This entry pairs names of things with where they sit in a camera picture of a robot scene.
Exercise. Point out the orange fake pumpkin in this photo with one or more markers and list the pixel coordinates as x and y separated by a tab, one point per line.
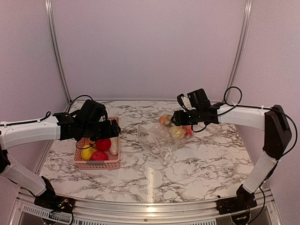
88	142

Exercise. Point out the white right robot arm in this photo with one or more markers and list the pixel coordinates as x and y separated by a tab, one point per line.
267	132

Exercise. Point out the aluminium frame post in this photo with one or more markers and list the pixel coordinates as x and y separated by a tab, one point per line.
241	43
55	48

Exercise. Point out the red orange fake fruit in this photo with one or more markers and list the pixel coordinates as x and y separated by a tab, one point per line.
188	131

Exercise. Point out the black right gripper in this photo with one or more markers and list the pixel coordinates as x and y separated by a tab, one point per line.
180	119

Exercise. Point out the pale green fake cabbage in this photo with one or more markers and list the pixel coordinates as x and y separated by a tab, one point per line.
114	149

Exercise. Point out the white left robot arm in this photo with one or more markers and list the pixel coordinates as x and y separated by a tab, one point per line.
26	132

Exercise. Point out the right aluminium frame post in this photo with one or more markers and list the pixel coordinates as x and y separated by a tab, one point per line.
241	43

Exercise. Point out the orange fake tangerine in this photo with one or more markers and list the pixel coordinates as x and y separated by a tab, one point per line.
165	120

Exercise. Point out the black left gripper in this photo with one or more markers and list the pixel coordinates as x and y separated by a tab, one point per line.
114	132

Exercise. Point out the clear zip top bag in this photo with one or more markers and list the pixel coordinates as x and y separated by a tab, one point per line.
156	140

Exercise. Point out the pink perforated plastic basket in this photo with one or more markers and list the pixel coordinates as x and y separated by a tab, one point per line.
112	163

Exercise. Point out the red fake tomato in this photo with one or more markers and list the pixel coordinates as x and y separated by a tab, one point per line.
99	156

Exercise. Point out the left aluminium frame post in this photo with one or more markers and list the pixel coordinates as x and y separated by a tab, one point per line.
55	48

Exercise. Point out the red fake apple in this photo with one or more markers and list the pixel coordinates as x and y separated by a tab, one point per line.
103	144

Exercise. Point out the yellow fake peach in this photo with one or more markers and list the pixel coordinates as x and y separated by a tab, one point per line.
177	133

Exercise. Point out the aluminium front rail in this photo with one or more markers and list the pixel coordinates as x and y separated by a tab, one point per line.
93	212

